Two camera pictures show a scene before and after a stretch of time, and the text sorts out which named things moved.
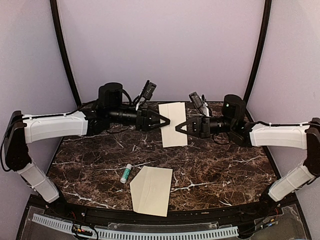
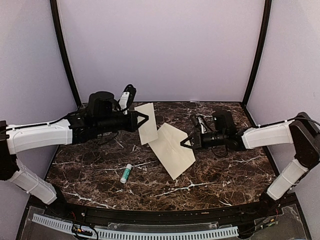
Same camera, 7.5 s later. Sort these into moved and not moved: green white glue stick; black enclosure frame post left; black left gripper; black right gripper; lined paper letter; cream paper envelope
Moved: black left gripper; lined paper letter; cream paper envelope; black right gripper
Not moved: black enclosure frame post left; green white glue stick
